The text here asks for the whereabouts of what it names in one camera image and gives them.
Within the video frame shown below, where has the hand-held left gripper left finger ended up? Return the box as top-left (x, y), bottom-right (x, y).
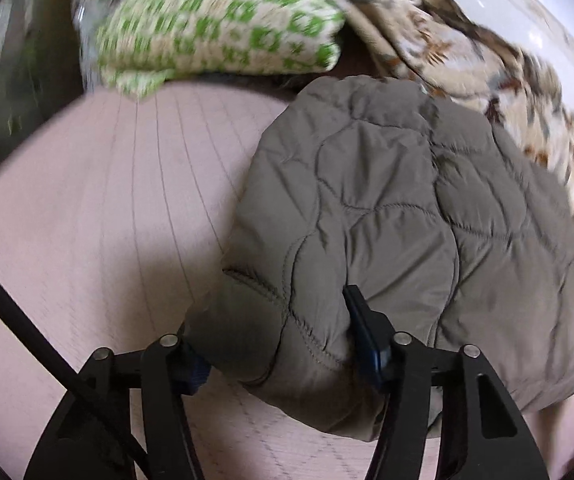
top-left (23, 329), bottom-right (213, 480)

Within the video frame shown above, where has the black cable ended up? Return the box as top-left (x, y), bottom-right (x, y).
top-left (0, 247), bottom-right (151, 480)

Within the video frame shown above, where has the grey quilted jacket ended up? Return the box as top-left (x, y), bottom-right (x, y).
top-left (184, 74), bottom-right (574, 444)

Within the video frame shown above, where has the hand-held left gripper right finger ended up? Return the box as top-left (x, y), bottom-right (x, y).
top-left (342, 285), bottom-right (550, 480)

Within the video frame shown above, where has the green patterned pillow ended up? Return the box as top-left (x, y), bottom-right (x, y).
top-left (71, 0), bottom-right (346, 99)

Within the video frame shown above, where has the leaf print blanket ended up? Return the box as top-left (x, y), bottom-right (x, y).
top-left (292, 0), bottom-right (574, 242)

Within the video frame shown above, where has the pink quilted bed sheet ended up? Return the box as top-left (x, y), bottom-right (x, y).
top-left (0, 80), bottom-right (574, 480)

